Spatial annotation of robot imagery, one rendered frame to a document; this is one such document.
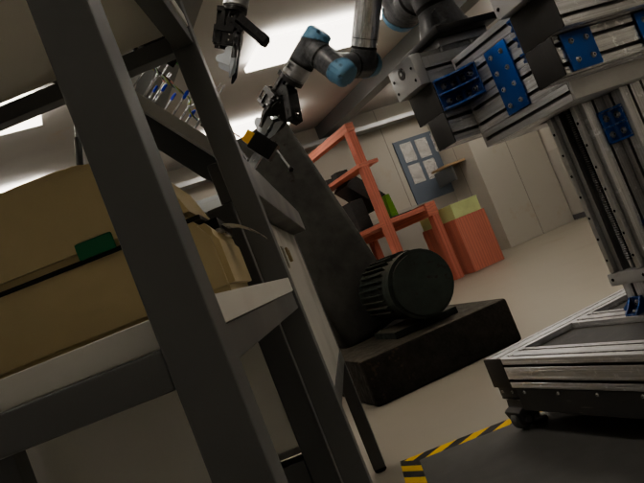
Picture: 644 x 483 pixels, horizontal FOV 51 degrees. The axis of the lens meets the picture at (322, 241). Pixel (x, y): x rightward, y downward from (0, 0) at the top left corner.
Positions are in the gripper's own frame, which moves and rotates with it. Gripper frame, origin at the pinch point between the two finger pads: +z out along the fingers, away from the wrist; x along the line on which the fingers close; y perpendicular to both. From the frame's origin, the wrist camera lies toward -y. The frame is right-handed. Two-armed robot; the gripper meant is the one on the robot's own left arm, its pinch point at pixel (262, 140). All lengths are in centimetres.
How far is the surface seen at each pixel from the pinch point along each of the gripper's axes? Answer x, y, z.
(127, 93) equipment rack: 105, -115, -40
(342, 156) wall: -578, 526, 169
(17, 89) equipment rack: 90, -59, -16
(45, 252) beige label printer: 94, -94, -14
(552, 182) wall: -818, 361, 42
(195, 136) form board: 67, -67, -21
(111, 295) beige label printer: 89, -100, -14
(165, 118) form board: 70, -63, -20
